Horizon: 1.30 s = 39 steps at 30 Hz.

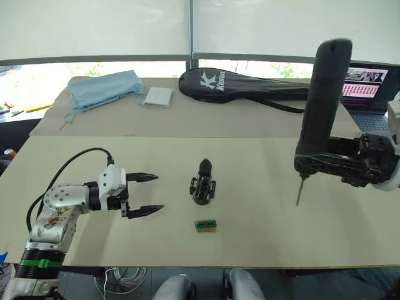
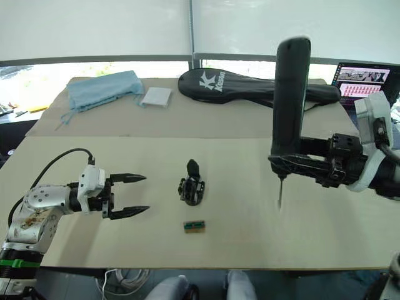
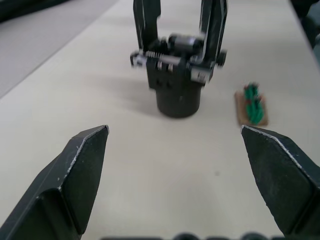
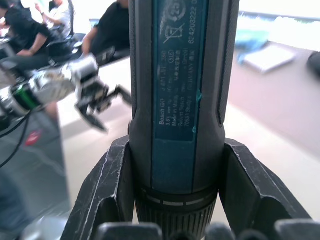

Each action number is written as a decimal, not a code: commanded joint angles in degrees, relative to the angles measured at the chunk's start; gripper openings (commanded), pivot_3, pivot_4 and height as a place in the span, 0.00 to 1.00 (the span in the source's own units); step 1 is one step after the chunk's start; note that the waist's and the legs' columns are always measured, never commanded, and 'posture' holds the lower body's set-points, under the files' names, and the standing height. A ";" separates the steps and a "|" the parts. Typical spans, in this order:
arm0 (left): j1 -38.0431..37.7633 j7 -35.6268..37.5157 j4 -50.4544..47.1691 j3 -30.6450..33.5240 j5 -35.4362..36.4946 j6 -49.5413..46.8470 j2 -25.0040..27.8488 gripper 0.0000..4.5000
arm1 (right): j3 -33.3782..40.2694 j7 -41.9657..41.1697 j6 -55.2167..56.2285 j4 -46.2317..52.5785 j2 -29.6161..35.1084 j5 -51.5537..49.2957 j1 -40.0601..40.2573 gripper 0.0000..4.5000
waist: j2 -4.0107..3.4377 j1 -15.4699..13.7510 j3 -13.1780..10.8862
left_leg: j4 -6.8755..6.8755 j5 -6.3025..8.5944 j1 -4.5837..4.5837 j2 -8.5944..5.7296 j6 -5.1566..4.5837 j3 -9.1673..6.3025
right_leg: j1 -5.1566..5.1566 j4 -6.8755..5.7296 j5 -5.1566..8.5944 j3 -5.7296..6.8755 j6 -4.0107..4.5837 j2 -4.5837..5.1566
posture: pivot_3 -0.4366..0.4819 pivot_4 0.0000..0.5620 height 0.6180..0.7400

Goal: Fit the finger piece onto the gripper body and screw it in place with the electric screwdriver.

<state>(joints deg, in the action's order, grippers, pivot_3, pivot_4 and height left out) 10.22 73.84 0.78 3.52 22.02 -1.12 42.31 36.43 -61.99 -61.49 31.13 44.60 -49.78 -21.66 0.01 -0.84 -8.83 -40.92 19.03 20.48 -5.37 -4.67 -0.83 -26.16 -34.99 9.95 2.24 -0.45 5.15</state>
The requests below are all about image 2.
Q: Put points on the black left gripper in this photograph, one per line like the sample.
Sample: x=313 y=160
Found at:
x=107 y=193

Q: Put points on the black electric screwdriver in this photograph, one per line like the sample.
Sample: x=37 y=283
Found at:
x=290 y=93

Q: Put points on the black Kason racket cover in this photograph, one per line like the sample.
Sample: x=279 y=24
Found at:
x=231 y=84

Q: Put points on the small green screw holder block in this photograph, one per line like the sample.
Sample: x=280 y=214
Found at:
x=194 y=227

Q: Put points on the grey rounded knee shape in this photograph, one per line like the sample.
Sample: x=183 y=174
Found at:
x=168 y=289
x=240 y=286

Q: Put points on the black spare gripper body part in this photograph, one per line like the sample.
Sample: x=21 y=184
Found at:
x=191 y=192

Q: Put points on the black side table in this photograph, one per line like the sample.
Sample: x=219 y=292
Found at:
x=15 y=128

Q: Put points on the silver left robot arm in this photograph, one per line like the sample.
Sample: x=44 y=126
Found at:
x=37 y=200

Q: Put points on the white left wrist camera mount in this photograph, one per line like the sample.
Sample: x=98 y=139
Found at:
x=92 y=179

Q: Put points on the grey window blind pole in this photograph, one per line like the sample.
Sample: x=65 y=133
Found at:
x=191 y=31

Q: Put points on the open black laptop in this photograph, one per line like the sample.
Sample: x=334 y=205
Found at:
x=359 y=82

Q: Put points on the yellow flat item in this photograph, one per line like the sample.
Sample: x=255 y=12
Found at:
x=36 y=108

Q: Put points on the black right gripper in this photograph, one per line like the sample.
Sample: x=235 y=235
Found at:
x=343 y=162

